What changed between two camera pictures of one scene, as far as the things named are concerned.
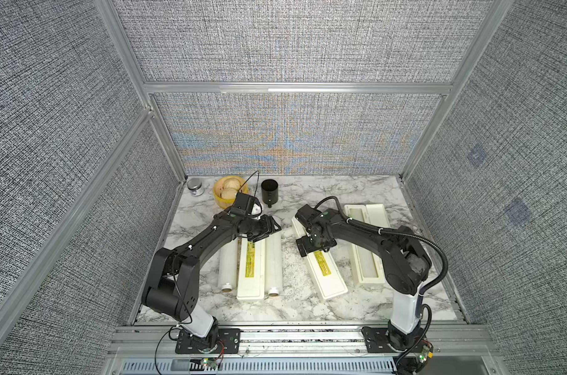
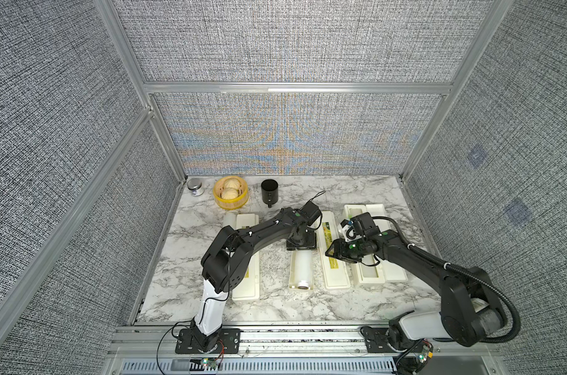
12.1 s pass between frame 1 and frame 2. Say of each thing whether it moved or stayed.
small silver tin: stayed
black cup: stayed
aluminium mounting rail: stayed
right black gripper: moved
